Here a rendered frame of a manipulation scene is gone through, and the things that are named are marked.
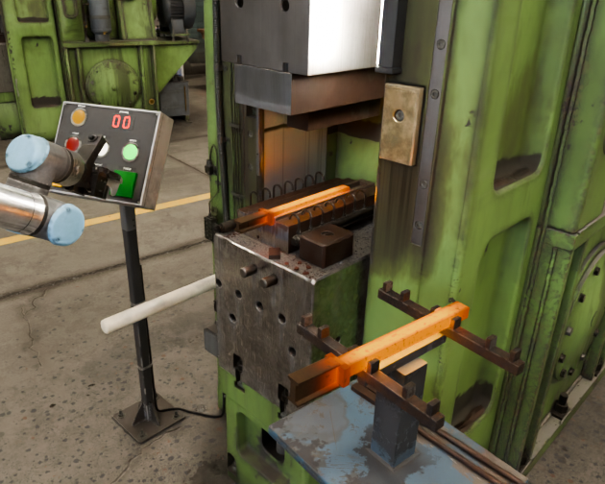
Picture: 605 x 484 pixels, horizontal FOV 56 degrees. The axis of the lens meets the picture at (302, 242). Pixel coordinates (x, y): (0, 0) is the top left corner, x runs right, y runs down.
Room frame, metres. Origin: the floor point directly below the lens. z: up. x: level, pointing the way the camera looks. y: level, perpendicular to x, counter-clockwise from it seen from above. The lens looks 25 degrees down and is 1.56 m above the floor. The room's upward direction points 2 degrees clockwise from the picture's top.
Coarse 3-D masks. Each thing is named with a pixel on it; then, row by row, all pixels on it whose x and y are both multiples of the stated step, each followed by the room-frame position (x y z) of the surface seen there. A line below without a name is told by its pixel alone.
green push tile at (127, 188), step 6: (120, 174) 1.56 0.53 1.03; (126, 174) 1.56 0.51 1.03; (132, 174) 1.55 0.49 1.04; (126, 180) 1.55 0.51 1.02; (132, 180) 1.54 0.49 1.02; (120, 186) 1.54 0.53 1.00; (126, 186) 1.54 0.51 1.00; (132, 186) 1.53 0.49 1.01; (120, 192) 1.53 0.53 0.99; (126, 192) 1.53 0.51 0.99; (132, 192) 1.52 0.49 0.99; (132, 198) 1.52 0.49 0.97
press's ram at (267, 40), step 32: (224, 0) 1.47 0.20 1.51; (256, 0) 1.39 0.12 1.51; (288, 0) 1.32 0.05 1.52; (320, 0) 1.30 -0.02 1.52; (352, 0) 1.38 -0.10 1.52; (224, 32) 1.47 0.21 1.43; (256, 32) 1.39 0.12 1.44; (288, 32) 1.32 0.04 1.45; (320, 32) 1.30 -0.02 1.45; (352, 32) 1.39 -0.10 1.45; (256, 64) 1.39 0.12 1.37; (288, 64) 1.32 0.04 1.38; (320, 64) 1.31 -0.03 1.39; (352, 64) 1.39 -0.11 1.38
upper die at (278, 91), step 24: (240, 72) 1.43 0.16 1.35; (264, 72) 1.37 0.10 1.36; (288, 72) 1.33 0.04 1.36; (336, 72) 1.43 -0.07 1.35; (360, 72) 1.49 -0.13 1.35; (240, 96) 1.43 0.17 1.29; (264, 96) 1.37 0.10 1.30; (288, 96) 1.32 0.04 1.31; (312, 96) 1.37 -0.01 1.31; (336, 96) 1.43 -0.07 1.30; (360, 96) 1.50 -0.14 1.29
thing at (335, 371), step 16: (448, 304) 0.91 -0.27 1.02; (464, 304) 0.91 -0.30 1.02; (416, 320) 0.85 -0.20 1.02; (432, 320) 0.86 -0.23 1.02; (448, 320) 0.87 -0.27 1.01; (384, 336) 0.80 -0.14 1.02; (400, 336) 0.80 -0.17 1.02; (416, 336) 0.81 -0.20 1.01; (352, 352) 0.75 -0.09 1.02; (368, 352) 0.75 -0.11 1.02; (384, 352) 0.77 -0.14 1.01; (304, 368) 0.69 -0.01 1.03; (320, 368) 0.70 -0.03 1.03; (336, 368) 0.71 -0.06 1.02; (352, 368) 0.72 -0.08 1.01; (304, 384) 0.67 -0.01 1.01; (320, 384) 0.69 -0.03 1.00; (336, 384) 0.71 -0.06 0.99; (304, 400) 0.67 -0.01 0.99
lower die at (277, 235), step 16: (304, 192) 1.57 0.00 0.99; (352, 192) 1.58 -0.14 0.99; (368, 192) 1.59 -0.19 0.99; (240, 208) 1.45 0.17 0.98; (256, 208) 1.43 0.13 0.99; (304, 208) 1.43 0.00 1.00; (320, 208) 1.44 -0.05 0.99; (336, 208) 1.45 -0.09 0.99; (352, 208) 1.50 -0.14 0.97; (288, 224) 1.33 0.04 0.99; (304, 224) 1.36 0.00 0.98; (320, 224) 1.40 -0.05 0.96; (352, 224) 1.50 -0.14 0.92; (272, 240) 1.35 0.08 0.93; (288, 240) 1.31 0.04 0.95
